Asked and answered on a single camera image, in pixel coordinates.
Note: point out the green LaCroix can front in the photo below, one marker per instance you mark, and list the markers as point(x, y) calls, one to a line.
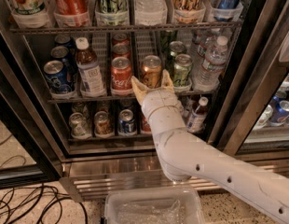
point(181, 69)

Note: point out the clear plastic bin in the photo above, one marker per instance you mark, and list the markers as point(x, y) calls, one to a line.
point(167, 205)

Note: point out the middle wire shelf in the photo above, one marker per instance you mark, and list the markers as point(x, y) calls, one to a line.
point(80, 98)

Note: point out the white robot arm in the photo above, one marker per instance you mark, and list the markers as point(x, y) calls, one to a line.
point(183, 155)

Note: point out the blue Pepsi can front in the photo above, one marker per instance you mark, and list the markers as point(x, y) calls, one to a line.
point(57, 77)

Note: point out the steel fridge vent grille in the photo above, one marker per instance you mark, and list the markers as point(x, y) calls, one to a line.
point(91, 180)

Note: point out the right fridge glass door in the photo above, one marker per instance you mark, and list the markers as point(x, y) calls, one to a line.
point(267, 57)

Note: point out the wire shelf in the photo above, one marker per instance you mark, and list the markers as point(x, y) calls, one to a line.
point(80, 98)
point(124, 28)

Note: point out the top wire shelf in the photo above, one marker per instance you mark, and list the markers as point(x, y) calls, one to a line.
point(124, 28)

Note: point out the green can bottom shelf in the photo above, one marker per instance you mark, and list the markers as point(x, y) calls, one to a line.
point(79, 126)

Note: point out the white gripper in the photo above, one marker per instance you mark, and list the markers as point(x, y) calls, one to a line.
point(160, 102)

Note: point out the tea bottle bottom shelf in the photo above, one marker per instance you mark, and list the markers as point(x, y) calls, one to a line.
point(197, 115)

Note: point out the iced tea bottle white cap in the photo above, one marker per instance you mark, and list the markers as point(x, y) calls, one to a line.
point(89, 68)

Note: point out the blue pepsi can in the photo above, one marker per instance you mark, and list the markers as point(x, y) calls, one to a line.
point(57, 77)
point(63, 54)

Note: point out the red can bottom shelf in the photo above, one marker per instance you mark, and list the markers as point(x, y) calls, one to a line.
point(145, 127)

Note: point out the gold can bottom shelf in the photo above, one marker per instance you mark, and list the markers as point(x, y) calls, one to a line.
point(102, 123)

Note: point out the blue can bottom shelf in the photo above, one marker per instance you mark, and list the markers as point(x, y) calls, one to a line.
point(126, 122)

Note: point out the green lacroix can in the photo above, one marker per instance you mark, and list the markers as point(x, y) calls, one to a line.
point(175, 48)
point(181, 69)

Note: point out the orange gold soda can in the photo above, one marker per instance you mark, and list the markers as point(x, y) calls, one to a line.
point(151, 71)

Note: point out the red Coca-Cola can front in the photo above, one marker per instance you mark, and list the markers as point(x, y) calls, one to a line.
point(121, 72)

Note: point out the clear water bottle middle shelf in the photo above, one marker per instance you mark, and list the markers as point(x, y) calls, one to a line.
point(207, 77)

